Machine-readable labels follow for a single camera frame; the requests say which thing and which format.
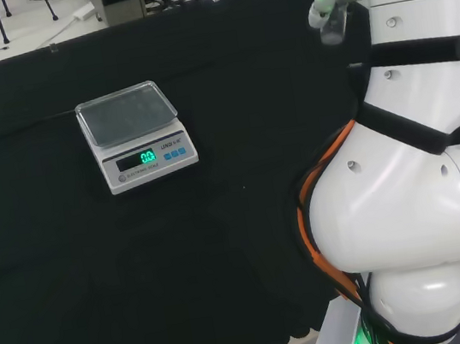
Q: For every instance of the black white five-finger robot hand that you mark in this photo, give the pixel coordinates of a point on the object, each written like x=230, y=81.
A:
x=323, y=4

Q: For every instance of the small clear glass beaker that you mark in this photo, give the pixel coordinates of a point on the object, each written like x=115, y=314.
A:
x=334, y=31

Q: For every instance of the white electronic balance steel pan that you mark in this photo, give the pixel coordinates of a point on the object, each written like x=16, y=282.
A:
x=138, y=138

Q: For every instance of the grey cabinet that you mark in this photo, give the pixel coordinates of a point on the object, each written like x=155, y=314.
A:
x=122, y=2

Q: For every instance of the white power strip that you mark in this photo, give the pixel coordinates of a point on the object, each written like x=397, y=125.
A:
x=84, y=12

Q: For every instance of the black tripod leg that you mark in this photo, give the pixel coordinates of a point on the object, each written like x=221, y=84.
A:
x=1, y=24
x=51, y=8

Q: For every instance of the clear cloth clip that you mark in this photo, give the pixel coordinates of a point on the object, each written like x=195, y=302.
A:
x=53, y=47

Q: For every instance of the black bench cloth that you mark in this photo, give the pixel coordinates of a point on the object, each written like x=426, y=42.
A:
x=97, y=265

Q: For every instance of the grey metal base plate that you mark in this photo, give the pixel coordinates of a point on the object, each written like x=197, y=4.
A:
x=332, y=334

